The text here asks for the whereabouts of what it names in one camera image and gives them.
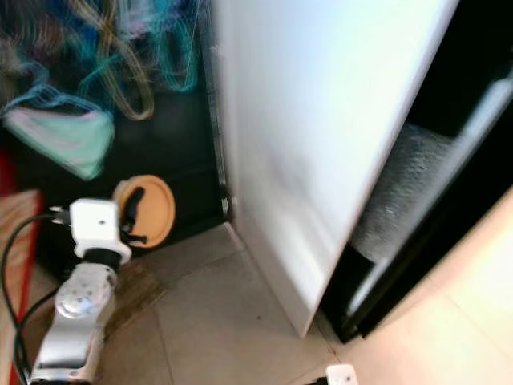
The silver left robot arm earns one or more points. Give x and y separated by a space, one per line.
80 313

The white fridge door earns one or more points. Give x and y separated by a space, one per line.
304 120

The black fridge body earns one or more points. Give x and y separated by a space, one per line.
473 48

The round orange wooden plate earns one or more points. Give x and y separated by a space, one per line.
159 210

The mint green cloth bag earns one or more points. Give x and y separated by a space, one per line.
68 140

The red object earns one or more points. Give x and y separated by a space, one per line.
6 172

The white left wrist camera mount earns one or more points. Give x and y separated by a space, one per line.
98 228

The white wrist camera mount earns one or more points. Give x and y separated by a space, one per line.
343 375
98 228

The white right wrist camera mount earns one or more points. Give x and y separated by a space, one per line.
343 375

